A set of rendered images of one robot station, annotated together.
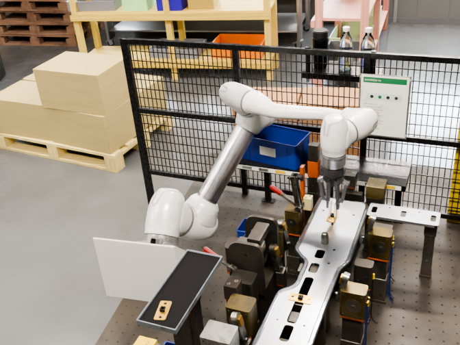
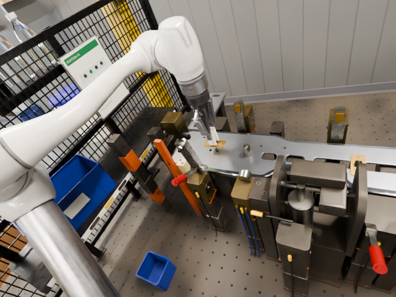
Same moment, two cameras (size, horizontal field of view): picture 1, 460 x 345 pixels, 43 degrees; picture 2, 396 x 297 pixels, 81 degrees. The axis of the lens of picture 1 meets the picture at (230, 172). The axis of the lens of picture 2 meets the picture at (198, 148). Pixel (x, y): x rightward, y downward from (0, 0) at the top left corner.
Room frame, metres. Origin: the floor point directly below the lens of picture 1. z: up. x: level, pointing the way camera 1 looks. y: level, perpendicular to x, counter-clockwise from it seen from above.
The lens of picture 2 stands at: (1.87, 0.25, 1.64)
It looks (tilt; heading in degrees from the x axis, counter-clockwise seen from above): 41 degrees down; 286
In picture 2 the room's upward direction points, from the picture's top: 24 degrees counter-clockwise
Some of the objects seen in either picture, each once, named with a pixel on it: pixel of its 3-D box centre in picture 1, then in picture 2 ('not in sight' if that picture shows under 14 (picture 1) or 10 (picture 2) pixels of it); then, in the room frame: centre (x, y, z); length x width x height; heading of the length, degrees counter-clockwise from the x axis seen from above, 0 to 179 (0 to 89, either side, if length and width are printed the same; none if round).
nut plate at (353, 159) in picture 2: (300, 297); (358, 164); (1.56, -0.21, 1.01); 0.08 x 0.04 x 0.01; 65
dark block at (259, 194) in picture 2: not in sight; (269, 225); (1.86, -0.11, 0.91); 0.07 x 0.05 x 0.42; 65
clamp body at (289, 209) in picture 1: (291, 241); (209, 206); (2.06, -0.24, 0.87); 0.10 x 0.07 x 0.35; 65
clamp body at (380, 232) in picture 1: (382, 266); (250, 137); (1.84, -0.58, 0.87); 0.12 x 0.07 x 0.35; 65
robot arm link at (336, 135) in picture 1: (336, 133); (178, 48); (1.99, -0.42, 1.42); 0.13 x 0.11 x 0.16; 128
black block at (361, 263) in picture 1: (366, 292); (279, 149); (1.73, -0.49, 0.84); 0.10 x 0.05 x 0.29; 65
